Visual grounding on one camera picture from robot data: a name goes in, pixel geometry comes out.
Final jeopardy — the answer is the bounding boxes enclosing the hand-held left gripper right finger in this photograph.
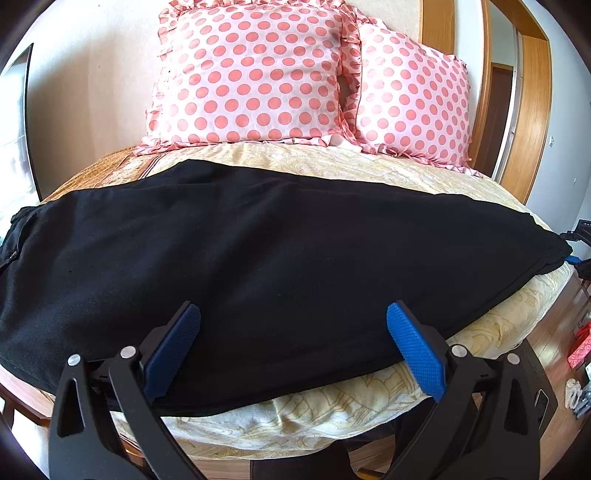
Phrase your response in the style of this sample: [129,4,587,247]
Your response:
[381,302,557,480]

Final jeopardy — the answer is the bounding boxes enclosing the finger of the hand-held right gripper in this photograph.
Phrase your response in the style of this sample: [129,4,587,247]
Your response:
[566,254,591,280]
[560,220,591,244]

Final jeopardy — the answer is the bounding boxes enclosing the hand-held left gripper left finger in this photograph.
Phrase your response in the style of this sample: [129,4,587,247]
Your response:
[48,302,206,480]

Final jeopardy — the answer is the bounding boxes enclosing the black pants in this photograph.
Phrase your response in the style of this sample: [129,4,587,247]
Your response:
[0,159,573,415]

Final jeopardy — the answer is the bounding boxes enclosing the bed with cream floral sheet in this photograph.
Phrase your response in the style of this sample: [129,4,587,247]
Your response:
[0,140,579,464]

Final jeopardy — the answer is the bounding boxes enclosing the red patterned box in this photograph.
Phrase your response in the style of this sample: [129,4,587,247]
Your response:
[566,322,591,371]

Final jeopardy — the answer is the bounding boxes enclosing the white crumpled item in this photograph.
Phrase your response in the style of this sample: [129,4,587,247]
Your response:
[563,377,588,409]

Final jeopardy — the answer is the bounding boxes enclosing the small pink polka dot pillow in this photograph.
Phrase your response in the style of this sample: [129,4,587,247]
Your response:
[339,18,483,177]

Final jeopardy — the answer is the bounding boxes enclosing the dark framed window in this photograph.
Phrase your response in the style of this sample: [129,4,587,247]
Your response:
[0,43,51,205]

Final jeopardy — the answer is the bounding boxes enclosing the cream padded headboard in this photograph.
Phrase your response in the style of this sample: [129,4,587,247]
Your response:
[344,0,455,58]

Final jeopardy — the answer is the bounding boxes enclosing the large pink polka dot pillow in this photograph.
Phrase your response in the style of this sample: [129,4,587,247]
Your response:
[135,0,362,156]

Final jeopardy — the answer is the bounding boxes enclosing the wooden door frame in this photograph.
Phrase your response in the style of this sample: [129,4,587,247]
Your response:
[478,0,555,205]

